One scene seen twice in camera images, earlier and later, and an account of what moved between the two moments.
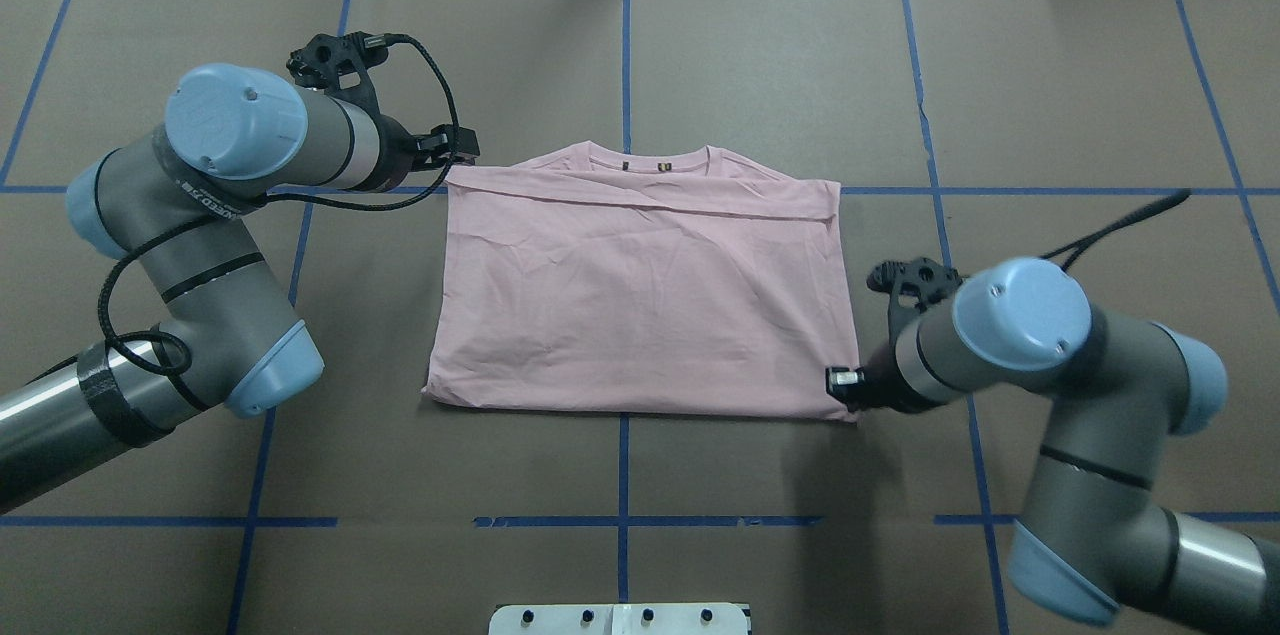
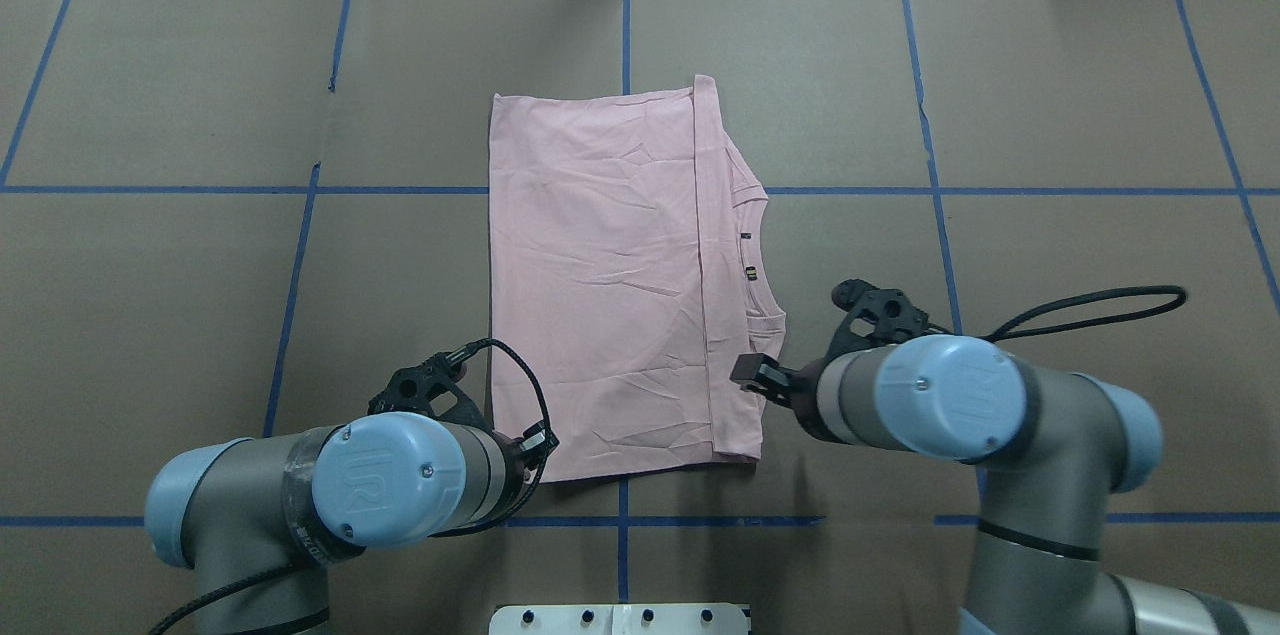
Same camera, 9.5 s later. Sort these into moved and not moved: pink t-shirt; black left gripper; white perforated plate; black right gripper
Moved: black left gripper; black right gripper; pink t-shirt
Not moved: white perforated plate
